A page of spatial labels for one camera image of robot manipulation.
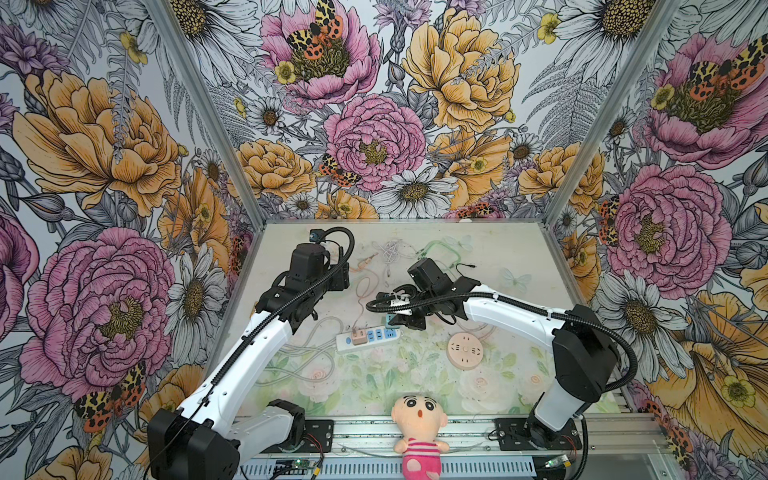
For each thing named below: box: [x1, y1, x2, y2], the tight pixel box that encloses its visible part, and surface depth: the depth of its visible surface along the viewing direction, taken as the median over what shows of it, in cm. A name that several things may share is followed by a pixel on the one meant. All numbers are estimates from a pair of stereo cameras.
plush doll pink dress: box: [391, 394, 450, 480], surface depth 70 cm
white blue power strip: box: [336, 327, 401, 351], surface depth 90 cm
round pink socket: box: [447, 332, 484, 371], surface depth 87 cm
